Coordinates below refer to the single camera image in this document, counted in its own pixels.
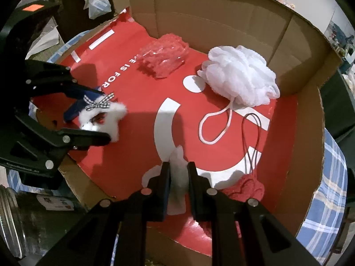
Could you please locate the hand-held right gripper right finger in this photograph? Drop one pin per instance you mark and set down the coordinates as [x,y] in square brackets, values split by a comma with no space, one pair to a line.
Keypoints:
[198,199]

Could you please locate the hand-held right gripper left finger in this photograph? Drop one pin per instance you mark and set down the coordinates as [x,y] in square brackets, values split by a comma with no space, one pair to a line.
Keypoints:
[158,199]

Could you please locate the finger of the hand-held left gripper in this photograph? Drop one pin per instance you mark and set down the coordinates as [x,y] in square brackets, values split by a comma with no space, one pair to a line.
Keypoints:
[83,138]
[55,80]

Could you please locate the white plush piece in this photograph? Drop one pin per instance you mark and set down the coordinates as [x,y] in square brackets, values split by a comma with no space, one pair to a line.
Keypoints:
[177,177]

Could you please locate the red knitted pouch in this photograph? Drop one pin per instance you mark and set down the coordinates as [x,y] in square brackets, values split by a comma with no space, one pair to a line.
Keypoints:
[246,188]

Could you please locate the red mesh bath loofah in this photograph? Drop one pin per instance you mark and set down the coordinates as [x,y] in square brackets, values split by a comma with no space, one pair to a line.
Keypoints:
[163,55]

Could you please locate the white mesh bath loofah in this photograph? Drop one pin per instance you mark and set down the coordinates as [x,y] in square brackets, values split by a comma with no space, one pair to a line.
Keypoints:
[244,74]

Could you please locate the cardboard box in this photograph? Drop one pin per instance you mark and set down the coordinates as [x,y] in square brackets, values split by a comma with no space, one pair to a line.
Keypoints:
[222,13]

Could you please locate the white paper sheet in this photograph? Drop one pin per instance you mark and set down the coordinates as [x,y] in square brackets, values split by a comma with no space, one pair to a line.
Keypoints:
[47,40]

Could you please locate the clear plastic bag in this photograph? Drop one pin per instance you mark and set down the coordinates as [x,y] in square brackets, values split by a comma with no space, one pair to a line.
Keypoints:
[98,2]

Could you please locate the large glass jar of herbs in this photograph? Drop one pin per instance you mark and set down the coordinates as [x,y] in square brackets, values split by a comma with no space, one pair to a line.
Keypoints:
[33,227]

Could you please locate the blue plaid blanket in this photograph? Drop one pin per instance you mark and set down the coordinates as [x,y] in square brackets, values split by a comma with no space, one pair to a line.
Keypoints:
[327,199]

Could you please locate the desk with dark cloth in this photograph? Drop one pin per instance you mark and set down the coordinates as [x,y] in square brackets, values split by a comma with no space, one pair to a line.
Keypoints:
[338,102]

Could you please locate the row of small desk items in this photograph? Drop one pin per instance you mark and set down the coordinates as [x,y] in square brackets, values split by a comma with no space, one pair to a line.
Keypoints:
[341,36]

